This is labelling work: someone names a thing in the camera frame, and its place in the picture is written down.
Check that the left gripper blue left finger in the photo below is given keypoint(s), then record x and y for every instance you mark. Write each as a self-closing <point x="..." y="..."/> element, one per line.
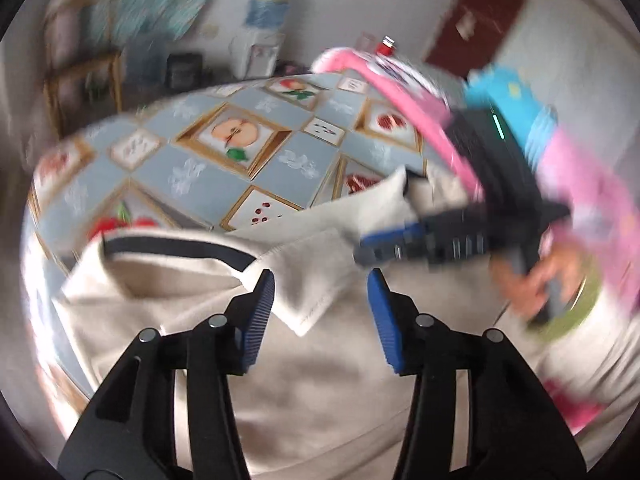
<point x="127" y="430"/>

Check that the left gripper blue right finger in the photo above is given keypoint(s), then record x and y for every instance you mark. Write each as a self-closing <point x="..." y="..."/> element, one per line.
<point x="514" y="427"/>

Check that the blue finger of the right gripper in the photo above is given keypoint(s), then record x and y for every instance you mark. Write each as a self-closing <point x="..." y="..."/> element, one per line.
<point x="376" y="252"/>
<point x="406" y="234"/>

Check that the beige zip-up jacket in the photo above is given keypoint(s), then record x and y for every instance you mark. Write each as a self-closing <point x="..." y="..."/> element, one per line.
<point x="321" y="402"/>

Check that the person's right hand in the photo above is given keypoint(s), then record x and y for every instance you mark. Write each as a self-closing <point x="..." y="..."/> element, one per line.
<point x="526" y="294"/>

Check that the pink floral quilt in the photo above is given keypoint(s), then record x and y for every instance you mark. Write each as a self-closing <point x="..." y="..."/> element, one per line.
<point x="550" y="169"/>

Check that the blue pink pillow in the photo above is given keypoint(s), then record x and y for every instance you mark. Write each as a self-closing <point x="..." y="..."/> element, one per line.
<point x="531" y="122"/>

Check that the fruit-pattern blue bed sheet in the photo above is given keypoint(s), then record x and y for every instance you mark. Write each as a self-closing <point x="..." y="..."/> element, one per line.
<point x="220" y="159"/>

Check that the dark red door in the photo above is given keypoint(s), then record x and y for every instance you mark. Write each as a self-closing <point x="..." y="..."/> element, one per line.
<point x="471" y="34"/>

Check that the white water dispenser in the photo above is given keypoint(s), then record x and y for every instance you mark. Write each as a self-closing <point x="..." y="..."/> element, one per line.
<point x="254" y="52"/>

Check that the black bin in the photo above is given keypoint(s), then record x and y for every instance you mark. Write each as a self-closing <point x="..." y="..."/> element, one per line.
<point x="184" y="71"/>

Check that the blue water bottle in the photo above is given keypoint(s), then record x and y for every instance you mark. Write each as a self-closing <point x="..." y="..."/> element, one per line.
<point x="267" y="14"/>

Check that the wooden chair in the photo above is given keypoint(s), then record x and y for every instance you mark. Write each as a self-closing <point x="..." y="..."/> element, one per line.
<point x="68" y="59"/>

